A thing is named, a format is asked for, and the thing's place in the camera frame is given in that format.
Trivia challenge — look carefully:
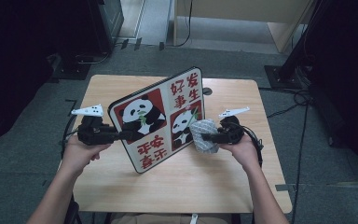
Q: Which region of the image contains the person's right hand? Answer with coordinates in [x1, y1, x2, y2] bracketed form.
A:
[219, 133, 261, 172]

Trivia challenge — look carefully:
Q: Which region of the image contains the black hanging cable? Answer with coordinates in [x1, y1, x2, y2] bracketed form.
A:
[174, 0, 194, 49]

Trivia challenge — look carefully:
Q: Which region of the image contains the black chair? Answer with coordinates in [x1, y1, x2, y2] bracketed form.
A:
[62, 194, 84, 224]

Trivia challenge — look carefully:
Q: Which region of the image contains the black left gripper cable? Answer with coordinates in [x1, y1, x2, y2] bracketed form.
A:
[60, 114, 79, 158]

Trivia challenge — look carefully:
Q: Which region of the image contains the person's left hand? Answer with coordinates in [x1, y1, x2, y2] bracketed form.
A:
[60, 135, 112, 175]

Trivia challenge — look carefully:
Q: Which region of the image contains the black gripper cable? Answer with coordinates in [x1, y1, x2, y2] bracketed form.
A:
[60, 114, 79, 158]
[241, 123, 265, 169]

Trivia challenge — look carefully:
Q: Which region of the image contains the black metal stand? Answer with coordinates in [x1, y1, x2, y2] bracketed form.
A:
[263, 0, 328, 91]

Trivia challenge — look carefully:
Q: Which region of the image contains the panda print picture board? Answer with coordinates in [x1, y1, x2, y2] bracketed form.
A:
[107, 65, 206, 175]

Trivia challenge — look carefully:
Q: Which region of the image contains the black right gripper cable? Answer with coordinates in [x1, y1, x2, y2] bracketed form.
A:
[241, 123, 265, 169]

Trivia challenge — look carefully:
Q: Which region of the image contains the gray knitted cloth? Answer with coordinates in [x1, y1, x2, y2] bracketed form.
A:
[188, 119, 221, 154]

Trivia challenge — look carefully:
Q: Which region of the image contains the dark curtain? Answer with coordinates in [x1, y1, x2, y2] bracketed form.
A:
[306, 0, 358, 180]

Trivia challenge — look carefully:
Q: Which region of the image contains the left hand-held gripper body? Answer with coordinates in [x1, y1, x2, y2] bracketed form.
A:
[71, 104, 119, 146]

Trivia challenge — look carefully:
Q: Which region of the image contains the black equipment cabinet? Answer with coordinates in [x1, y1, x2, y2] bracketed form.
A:
[88, 0, 126, 56]

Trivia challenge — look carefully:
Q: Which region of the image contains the short black floor cable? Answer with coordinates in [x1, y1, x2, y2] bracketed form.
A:
[266, 102, 302, 119]

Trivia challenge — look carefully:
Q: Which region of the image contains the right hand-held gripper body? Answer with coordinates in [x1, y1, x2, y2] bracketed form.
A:
[216, 106, 251, 146]

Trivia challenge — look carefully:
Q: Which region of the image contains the long black floor cable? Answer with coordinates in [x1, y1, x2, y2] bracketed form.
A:
[290, 92, 312, 224]

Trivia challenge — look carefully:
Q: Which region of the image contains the thin black floor cable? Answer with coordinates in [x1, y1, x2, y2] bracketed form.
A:
[74, 50, 112, 65]

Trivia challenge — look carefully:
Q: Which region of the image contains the black flat stand base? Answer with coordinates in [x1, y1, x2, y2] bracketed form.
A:
[50, 52, 91, 81]

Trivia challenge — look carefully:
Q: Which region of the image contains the light wooden desk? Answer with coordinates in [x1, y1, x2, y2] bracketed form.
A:
[172, 0, 316, 54]

